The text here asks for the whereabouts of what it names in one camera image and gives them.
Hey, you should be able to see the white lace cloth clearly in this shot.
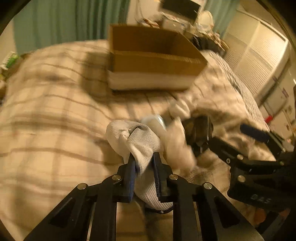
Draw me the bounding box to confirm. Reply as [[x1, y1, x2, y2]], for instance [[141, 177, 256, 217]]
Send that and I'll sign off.
[[169, 98, 195, 121]]

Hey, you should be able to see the white plush toy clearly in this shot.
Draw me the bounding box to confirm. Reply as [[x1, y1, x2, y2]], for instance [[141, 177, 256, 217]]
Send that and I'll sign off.
[[161, 118, 196, 176]]

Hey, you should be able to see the light blue earbud case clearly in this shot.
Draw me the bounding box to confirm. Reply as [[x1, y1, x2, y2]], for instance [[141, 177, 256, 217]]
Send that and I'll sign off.
[[140, 114, 166, 135]]

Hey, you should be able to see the white sock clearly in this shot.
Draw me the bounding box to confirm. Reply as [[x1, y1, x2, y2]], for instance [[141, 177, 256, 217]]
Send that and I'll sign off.
[[106, 120, 173, 212]]

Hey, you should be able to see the grey checked duvet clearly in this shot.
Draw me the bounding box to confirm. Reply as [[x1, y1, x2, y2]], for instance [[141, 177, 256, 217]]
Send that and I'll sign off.
[[201, 50, 270, 131]]

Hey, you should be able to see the white louvered wardrobe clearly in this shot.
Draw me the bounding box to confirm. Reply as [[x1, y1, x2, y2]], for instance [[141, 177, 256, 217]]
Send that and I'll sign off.
[[223, 10, 288, 97]]

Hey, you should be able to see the brown cardboard box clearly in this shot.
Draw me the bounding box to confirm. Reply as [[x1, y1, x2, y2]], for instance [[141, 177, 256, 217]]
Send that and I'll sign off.
[[107, 25, 207, 91]]

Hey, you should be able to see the white oval vanity mirror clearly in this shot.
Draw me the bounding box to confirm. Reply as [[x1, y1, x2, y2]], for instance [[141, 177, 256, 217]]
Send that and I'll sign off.
[[196, 11, 214, 33]]

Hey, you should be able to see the plaid beige blanket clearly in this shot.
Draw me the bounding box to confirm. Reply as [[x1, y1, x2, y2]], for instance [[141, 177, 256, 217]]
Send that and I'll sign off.
[[1, 40, 274, 240]]

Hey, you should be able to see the green curtain right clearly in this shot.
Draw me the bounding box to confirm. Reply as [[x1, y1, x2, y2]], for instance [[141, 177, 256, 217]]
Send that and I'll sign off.
[[205, 0, 240, 38]]

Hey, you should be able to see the green curtain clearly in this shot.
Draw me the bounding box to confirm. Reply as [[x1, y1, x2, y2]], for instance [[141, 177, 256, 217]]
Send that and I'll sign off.
[[14, 0, 130, 54], [205, 0, 240, 38]]

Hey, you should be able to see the bedside box with books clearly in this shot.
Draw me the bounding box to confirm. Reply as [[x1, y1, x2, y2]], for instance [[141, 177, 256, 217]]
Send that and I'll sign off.
[[1, 51, 22, 81]]

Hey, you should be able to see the green curtain left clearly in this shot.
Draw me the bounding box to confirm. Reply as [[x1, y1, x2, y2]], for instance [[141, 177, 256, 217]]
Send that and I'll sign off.
[[14, 0, 130, 54]]

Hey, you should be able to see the black wall television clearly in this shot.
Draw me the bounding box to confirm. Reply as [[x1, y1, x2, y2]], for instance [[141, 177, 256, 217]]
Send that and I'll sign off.
[[159, 0, 201, 20]]

